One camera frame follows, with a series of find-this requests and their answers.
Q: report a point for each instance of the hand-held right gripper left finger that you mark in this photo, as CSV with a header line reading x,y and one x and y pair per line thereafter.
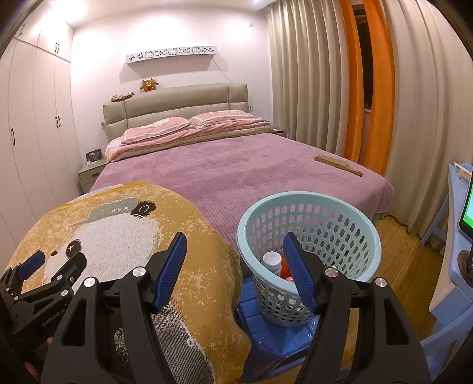
x,y
170,273

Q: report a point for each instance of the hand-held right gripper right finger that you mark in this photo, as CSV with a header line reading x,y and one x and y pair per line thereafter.
x,y
301,273

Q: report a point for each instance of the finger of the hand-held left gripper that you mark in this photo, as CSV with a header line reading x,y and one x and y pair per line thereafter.
x,y
31,264
70,271

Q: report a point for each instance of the orange red wrapper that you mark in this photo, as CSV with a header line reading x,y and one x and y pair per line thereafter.
x,y
286,271

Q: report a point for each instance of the light blue plastic basket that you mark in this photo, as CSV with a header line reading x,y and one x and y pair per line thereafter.
x,y
258,295

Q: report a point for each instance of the yellow panda blanket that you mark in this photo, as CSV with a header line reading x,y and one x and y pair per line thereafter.
x,y
207,266

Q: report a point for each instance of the blue plastic stool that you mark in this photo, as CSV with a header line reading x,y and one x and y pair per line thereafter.
x,y
269,332

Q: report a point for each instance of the grey nightstand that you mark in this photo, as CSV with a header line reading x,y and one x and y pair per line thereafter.
x,y
88,177

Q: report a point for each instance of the wooden brush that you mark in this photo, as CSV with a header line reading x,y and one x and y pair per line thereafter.
x,y
336,162

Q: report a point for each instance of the dark box on nightstand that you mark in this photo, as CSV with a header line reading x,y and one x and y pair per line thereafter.
x,y
93,155

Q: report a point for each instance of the bed with purple cover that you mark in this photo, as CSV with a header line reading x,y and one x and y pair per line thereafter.
x,y
240,166

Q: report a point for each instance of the white wardrobe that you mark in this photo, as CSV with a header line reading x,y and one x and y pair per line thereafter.
x,y
37,129

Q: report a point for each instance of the dark nightstand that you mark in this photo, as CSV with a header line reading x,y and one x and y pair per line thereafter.
x,y
279,131

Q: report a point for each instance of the pink pillow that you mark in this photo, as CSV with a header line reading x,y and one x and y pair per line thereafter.
x,y
218,117
155,127

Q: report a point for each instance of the light blue desk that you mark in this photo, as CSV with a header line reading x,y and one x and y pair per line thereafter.
x,y
449,266

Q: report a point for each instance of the dark brown holder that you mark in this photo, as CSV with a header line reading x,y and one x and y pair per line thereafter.
x,y
465,264

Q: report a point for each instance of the beige padded headboard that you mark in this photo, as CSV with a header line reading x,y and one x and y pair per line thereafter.
x,y
177,101

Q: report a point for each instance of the tablet with green screen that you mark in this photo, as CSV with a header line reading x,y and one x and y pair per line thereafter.
x,y
468,210

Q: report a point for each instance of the leopard print cloth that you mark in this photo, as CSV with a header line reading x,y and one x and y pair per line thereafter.
x,y
123,97

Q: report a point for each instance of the orange plush toy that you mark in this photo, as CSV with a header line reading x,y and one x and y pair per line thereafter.
x,y
149,85

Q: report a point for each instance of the beige curtain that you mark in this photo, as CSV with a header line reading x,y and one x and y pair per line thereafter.
x,y
425,110
306,74

